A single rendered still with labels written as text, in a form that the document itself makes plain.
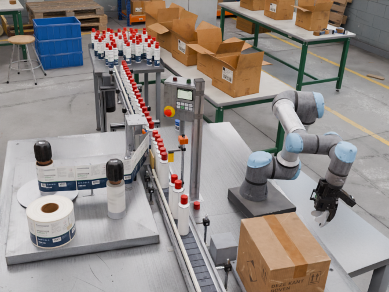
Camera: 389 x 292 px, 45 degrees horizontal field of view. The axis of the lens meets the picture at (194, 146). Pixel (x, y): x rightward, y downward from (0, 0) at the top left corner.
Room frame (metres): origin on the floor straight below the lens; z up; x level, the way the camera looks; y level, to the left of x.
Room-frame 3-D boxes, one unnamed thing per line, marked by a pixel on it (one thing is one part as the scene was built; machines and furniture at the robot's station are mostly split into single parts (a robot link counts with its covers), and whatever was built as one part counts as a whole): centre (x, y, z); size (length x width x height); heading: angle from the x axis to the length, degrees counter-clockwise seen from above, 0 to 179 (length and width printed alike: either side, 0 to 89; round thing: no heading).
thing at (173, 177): (1.91, 0.09, 0.98); 0.05 x 0.05 x 0.20
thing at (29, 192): (2.01, 0.74, 0.89); 0.31 x 0.31 x 0.01
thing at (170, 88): (2.15, 0.07, 1.38); 0.17 x 0.10 x 0.19; 72
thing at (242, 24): (9.12, -1.11, 0.19); 0.64 x 0.54 x 0.37; 121
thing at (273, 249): (1.43, -0.36, 0.99); 0.30 x 0.24 x 0.27; 16
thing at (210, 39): (4.27, -0.19, 0.96); 0.53 x 0.45 x 0.37; 119
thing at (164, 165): (2.13, 0.15, 0.98); 0.05 x 0.05 x 0.20
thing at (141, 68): (4.31, 0.69, 0.46); 0.73 x 0.62 x 0.93; 17
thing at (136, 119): (2.40, 0.33, 1.14); 0.14 x 0.11 x 0.01; 17
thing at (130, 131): (2.40, 0.33, 1.01); 0.14 x 0.13 x 0.26; 17
